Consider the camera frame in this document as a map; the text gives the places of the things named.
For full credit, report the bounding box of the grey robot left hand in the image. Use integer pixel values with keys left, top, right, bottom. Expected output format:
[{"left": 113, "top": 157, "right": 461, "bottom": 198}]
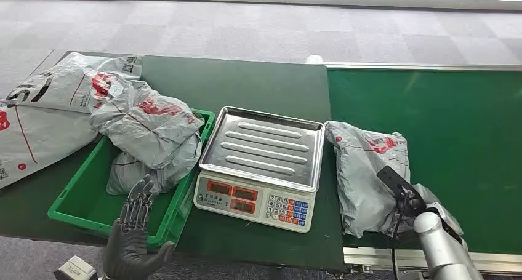
[{"left": 103, "top": 174, "right": 176, "bottom": 280}]

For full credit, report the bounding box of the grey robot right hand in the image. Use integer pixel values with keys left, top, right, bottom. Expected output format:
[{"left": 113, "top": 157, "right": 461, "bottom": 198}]
[{"left": 377, "top": 166, "right": 428, "bottom": 220}]

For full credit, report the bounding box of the grey plastic mailer package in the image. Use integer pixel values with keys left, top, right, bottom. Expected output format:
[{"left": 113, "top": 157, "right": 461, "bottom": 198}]
[{"left": 324, "top": 121, "right": 465, "bottom": 239}]

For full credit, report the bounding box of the green conveyor belt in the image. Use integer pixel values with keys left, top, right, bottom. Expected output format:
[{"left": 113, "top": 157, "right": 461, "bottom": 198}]
[{"left": 324, "top": 61, "right": 522, "bottom": 276}]

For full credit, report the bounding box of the green plastic bin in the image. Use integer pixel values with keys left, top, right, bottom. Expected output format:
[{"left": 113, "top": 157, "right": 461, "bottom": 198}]
[{"left": 47, "top": 108, "right": 216, "bottom": 247}]

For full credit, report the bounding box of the small grey mailer bag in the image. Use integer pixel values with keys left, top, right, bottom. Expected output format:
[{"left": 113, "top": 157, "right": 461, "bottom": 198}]
[{"left": 106, "top": 134, "right": 204, "bottom": 196}]

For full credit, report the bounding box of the crumpled grey red-print mailer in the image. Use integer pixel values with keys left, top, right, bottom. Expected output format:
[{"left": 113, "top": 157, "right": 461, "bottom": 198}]
[{"left": 89, "top": 79, "right": 206, "bottom": 170}]

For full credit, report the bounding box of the large white red-line mailer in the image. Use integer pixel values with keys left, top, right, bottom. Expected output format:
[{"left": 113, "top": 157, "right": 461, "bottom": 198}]
[{"left": 0, "top": 102, "right": 100, "bottom": 190}]

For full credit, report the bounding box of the silver tray electronic scale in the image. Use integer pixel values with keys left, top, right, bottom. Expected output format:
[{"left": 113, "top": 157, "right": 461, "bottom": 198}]
[{"left": 193, "top": 105, "right": 326, "bottom": 234}]

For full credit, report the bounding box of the white mailer with black print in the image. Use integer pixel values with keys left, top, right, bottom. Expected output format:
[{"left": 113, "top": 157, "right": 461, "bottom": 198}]
[{"left": 4, "top": 52, "right": 144, "bottom": 116}]

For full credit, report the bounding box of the dark green table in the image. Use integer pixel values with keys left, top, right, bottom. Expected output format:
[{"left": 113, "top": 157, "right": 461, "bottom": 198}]
[{"left": 0, "top": 50, "right": 346, "bottom": 271}]

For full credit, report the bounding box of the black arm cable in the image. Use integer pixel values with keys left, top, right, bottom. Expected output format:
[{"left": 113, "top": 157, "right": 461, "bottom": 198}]
[{"left": 390, "top": 188, "right": 409, "bottom": 280}]

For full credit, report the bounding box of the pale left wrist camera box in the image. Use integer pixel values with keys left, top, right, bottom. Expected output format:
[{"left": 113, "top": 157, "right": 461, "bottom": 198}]
[{"left": 54, "top": 255, "right": 99, "bottom": 280}]

